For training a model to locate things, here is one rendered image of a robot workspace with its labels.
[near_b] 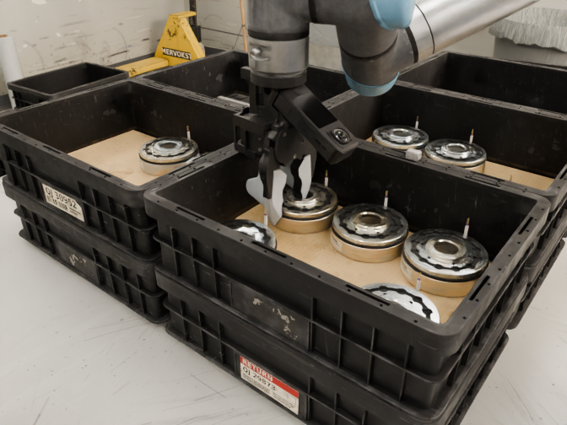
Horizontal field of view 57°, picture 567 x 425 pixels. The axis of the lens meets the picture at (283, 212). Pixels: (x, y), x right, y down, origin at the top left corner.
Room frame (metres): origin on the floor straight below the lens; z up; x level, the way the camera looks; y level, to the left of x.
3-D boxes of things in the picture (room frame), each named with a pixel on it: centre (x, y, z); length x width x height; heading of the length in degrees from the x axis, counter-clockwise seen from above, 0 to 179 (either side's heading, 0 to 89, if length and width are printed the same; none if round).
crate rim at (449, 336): (0.55, -0.07, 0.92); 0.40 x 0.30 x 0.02; 52
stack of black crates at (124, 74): (2.19, 0.90, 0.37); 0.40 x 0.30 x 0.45; 146
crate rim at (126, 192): (0.80, 0.24, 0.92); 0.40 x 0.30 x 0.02; 52
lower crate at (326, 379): (0.55, -0.07, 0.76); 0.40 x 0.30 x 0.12; 52
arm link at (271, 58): (0.66, 0.01, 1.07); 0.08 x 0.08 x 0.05
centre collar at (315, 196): (0.67, -0.03, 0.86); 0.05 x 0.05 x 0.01
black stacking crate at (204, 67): (1.03, 0.06, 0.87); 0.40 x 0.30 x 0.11; 52
